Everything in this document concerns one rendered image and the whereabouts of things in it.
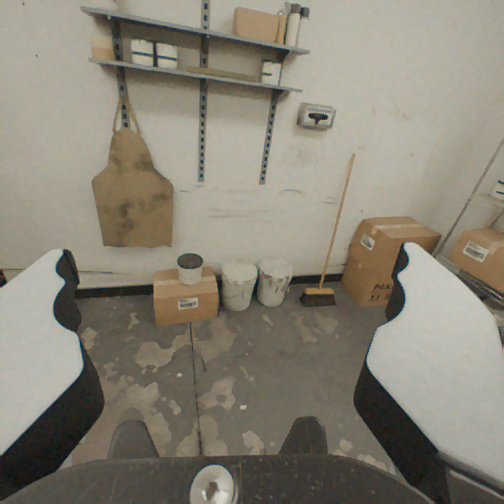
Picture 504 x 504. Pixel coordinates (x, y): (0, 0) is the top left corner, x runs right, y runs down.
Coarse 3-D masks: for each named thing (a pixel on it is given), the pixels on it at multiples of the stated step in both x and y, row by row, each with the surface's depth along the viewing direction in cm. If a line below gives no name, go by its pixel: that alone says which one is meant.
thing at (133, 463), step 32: (128, 448) 4; (288, 448) 4; (320, 448) 4; (64, 480) 4; (96, 480) 4; (128, 480) 4; (160, 480) 4; (192, 480) 4; (224, 480) 4; (256, 480) 4; (288, 480) 4; (320, 480) 4; (352, 480) 4; (384, 480) 4
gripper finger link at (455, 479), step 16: (432, 464) 5; (448, 464) 4; (432, 480) 4; (448, 480) 4; (464, 480) 4; (480, 480) 4; (432, 496) 4; (448, 496) 4; (464, 496) 4; (480, 496) 4; (496, 496) 4
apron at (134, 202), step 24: (120, 96) 160; (120, 144) 173; (144, 144) 177; (120, 168) 180; (144, 168) 184; (96, 192) 184; (120, 192) 188; (144, 192) 190; (168, 192) 196; (120, 216) 195; (144, 216) 199; (168, 216) 205; (120, 240) 205; (144, 240) 210; (168, 240) 216
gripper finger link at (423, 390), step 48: (432, 288) 8; (384, 336) 6; (432, 336) 6; (480, 336) 6; (384, 384) 5; (432, 384) 5; (480, 384) 5; (384, 432) 6; (432, 432) 5; (480, 432) 5
